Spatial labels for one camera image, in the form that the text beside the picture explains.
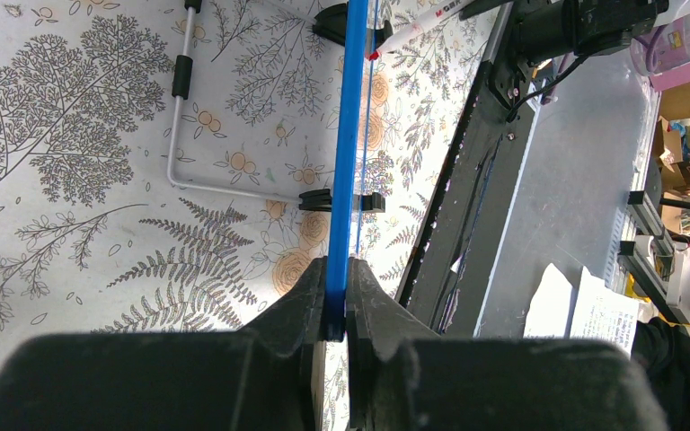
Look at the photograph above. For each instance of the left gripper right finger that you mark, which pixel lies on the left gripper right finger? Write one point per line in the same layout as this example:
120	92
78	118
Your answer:
404	376

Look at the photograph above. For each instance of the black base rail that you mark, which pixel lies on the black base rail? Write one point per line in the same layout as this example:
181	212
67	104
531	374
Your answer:
447	279

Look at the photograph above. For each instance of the floral table mat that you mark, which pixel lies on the floral table mat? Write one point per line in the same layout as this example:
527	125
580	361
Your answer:
150	162

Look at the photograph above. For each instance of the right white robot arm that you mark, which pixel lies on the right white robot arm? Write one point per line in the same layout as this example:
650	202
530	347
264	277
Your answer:
588	28

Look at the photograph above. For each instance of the white paper sheet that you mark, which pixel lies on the white paper sheet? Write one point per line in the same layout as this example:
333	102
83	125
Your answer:
559	310

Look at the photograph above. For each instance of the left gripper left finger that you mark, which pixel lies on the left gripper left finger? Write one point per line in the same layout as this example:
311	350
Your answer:
268	375

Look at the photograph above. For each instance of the red capped marker pen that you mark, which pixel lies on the red capped marker pen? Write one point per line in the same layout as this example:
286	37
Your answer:
425	22

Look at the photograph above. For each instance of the blue framed whiteboard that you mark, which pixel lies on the blue framed whiteboard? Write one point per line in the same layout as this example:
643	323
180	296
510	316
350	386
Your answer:
344	200

